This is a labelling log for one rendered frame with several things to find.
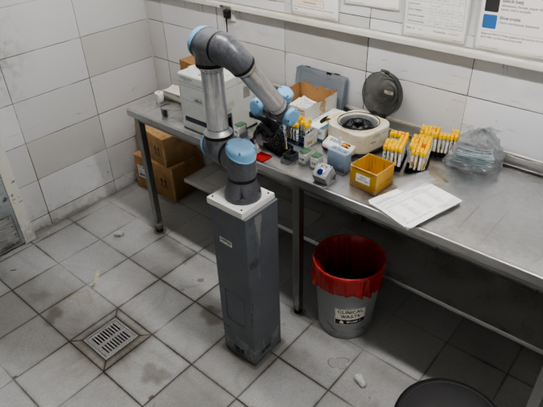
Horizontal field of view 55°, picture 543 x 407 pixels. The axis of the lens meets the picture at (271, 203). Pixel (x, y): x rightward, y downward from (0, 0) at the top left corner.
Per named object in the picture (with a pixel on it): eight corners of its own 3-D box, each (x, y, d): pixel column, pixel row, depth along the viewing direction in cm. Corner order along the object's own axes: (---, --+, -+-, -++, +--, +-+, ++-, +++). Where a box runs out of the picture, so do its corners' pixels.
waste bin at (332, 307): (294, 321, 273) (294, 257, 247) (334, 283, 295) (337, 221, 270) (355, 358, 252) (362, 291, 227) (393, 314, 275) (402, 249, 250)
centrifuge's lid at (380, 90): (364, 65, 246) (376, 62, 251) (356, 115, 258) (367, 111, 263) (401, 76, 232) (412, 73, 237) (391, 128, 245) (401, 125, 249)
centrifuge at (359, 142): (315, 146, 249) (315, 123, 242) (356, 127, 264) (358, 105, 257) (352, 164, 233) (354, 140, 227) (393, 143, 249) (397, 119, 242)
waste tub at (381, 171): (348, 185, 220) (350, 164, 214) (367, 172, 227) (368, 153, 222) (374, 196, 212) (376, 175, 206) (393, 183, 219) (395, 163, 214)
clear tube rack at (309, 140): (271, 138, 257) (271, 124, 253) (284, 131, 263) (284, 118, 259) (305, 150, 246) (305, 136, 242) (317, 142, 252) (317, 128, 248)
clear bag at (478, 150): (439, 166, 230) (445, 128, 220) (445, 148, 243) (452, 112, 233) (500, 178, 221) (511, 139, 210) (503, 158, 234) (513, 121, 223)
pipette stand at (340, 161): (324, 169, 231) (325, 148, 225) (334, 163, 235) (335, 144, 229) (342, 177, 225) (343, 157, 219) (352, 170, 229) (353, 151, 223)
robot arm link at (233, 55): (242, 31, 170) (306, 111, 208) (222, 24, 177) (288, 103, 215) (221, 58, 169) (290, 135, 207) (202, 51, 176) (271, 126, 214)
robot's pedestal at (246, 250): (254, 366, 250) (245, 221, 200) (225, 346, 261) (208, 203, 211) (281, 341, 262) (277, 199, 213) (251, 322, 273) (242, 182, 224)
